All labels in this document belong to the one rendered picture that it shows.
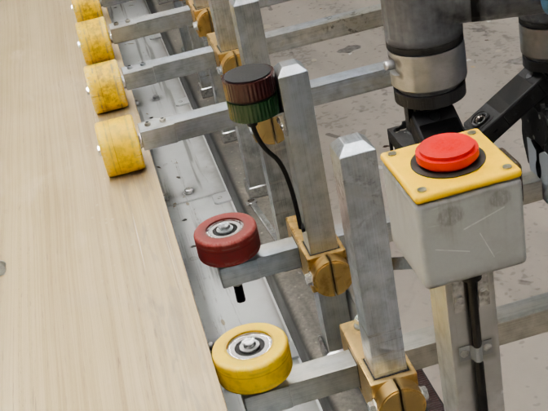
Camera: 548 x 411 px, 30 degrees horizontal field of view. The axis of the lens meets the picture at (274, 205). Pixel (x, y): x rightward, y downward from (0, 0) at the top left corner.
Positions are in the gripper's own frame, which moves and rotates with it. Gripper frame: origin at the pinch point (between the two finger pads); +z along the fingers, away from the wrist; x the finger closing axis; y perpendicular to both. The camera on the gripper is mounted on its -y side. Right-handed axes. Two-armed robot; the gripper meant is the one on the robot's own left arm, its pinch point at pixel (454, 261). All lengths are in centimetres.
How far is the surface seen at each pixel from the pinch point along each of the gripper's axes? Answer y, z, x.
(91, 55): 94, -1, 33
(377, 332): -8.3, -0.1, 11.5
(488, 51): 264, 93, -111
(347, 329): 1.0, 5.5, 12.6
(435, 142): -31.8, -31.3, 11.1
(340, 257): 15.2, 5.5, 9.2
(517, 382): 81, 92, -39
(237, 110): 16.4, -16.1, 17.6
